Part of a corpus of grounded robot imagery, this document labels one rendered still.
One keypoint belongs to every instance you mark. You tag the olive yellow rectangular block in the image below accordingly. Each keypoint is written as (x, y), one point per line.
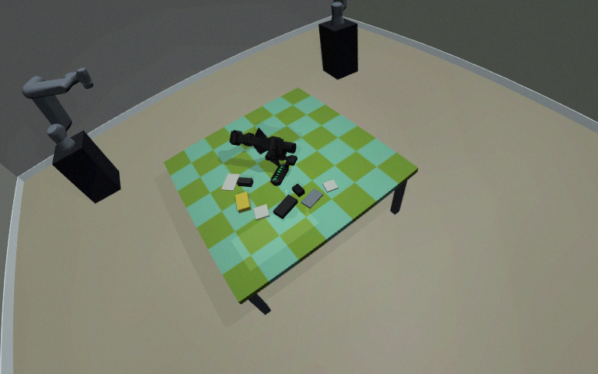
(243, 202)

